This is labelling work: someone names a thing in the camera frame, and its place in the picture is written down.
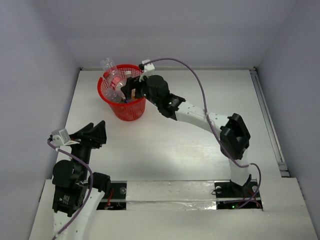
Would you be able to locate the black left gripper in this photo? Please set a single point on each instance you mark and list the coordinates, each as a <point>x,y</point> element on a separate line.
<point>88,140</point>

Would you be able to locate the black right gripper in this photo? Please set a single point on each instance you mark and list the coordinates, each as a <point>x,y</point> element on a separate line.
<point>132,83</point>

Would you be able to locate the white orange label bottle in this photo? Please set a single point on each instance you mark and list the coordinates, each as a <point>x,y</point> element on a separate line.
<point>128,74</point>

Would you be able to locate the orange juice bottle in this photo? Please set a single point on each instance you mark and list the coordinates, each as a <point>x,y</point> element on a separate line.
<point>133,95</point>

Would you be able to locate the red label cola bottle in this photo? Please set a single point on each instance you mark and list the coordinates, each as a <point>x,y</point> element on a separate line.
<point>114,82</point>

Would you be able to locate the large clear plastic bottle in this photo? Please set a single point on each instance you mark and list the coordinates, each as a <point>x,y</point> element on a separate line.
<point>108,65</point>

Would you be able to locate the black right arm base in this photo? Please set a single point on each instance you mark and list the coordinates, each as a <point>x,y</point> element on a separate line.
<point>230,196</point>

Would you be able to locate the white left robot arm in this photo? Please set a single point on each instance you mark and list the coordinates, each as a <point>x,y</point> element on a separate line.
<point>77,189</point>

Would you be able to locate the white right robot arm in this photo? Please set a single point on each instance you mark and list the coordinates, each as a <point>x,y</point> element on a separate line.
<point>231,132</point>

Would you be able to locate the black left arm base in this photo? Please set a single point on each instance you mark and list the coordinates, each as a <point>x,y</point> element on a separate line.
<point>116,198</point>

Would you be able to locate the red mesh plastic bin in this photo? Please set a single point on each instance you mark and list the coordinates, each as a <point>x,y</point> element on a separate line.
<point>124,111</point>

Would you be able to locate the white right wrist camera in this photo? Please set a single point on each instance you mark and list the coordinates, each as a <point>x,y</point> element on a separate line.
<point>147,68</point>

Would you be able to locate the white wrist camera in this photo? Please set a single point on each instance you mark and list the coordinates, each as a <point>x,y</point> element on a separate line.
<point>60,137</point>
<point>147,68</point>

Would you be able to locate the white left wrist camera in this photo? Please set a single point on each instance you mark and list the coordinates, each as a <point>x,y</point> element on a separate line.
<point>60,137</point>

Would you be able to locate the aluminium rail on right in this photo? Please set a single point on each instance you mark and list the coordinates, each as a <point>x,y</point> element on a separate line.
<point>284,172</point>

